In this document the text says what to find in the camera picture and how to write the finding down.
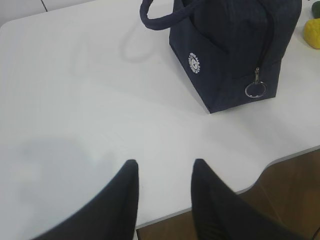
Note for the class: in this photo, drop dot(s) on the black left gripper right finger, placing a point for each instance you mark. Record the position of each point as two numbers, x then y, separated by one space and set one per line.
220 214

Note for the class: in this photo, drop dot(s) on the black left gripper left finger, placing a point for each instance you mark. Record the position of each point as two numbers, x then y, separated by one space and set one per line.
110 215

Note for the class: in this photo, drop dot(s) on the dark navy lunch bag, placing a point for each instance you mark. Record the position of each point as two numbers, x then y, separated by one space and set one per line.
231 50

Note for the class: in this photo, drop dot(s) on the green cucumber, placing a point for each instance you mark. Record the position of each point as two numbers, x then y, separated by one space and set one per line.
315 9

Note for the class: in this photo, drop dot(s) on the yellow lemon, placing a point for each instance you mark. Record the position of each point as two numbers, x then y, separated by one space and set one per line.
311 33

